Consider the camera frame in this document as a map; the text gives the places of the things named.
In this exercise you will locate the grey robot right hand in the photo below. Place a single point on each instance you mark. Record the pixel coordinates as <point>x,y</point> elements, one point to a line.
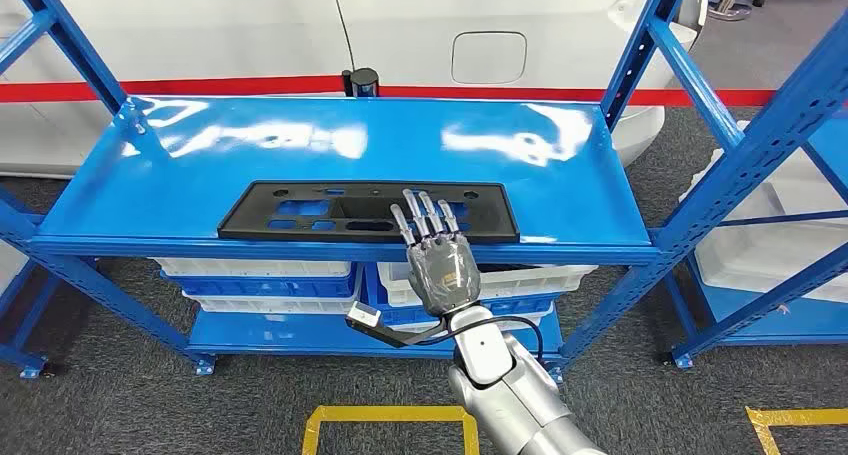
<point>444,273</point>

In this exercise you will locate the long black plastic panel part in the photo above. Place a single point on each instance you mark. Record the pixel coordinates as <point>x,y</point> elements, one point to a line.
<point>245,223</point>

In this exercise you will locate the blue metal shelf rack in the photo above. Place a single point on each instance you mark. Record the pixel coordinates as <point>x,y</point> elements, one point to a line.
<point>762,319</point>
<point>20,354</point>
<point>331,160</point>

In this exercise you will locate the blue plastic crate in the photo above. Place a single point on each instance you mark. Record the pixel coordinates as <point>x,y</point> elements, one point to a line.
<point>265,286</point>
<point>397,316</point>

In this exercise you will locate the yellow floor tape square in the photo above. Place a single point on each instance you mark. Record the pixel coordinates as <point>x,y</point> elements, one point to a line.
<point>795,417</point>
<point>391,413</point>

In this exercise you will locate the red barrier belt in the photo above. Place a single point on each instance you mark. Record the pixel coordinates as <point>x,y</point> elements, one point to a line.
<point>199,86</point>

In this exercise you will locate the white car body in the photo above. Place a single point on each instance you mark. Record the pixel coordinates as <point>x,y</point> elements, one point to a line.
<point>199,28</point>

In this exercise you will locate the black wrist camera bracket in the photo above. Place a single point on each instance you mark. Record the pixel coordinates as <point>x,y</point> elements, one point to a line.
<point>397,338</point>

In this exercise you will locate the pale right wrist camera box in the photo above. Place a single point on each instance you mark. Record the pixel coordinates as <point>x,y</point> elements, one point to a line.
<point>364,315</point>

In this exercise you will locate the black barrier post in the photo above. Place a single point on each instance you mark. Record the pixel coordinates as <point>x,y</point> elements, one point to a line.
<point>361,81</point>

